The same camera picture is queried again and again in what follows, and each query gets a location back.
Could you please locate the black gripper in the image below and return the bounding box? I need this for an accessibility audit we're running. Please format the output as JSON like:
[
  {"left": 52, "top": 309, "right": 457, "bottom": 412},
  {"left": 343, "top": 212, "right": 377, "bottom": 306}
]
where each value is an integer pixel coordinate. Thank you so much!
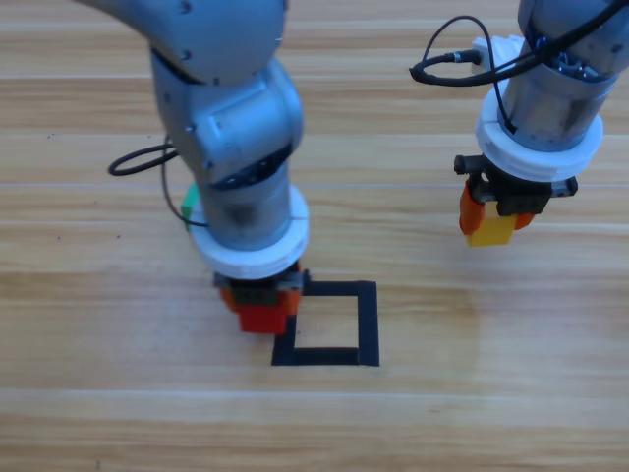
[
  {"left": 213, "top": 263, "right": 310, "bottom": 317},
  {"left": 454, "top": 154, "right": 580, "bottom": 237}
]

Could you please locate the yellow cube block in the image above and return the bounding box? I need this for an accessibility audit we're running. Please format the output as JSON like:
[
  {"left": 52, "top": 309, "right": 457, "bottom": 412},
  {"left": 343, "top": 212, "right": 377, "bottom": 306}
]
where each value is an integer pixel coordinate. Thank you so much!
[{"left": 465, "top": 204, "right": 517, "bottom": 248}]

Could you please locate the red cube block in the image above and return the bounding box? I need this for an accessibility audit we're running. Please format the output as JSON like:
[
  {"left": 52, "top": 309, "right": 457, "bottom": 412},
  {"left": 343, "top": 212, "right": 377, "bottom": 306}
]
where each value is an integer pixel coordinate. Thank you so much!
[{"left": 238, "top": 303, "right": 292, "bottom": 336}]

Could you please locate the green cube block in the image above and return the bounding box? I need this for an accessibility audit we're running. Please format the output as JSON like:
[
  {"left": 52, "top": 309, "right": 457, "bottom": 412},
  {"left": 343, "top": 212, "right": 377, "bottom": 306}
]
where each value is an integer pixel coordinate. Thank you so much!
[{"left": 180, "top": 184, "right": 201, "bottom": 232}]

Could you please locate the black tape square outline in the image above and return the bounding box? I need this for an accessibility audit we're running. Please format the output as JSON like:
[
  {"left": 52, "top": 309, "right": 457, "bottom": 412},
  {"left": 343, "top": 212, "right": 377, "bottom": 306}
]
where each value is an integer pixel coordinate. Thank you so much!
[{"left": 270, "top": 279, "right": 380, "bottom": 369}]

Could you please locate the white wrist mount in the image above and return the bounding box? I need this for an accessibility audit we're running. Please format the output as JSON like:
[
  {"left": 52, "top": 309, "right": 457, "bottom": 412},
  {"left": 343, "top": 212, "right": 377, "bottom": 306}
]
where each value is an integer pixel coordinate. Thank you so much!
[
  {"left": 470, "top": 34, "right": 605, "bottom": 182},
  {"left": 188, "top": 185, "right": 312, "bottom": 277}
]

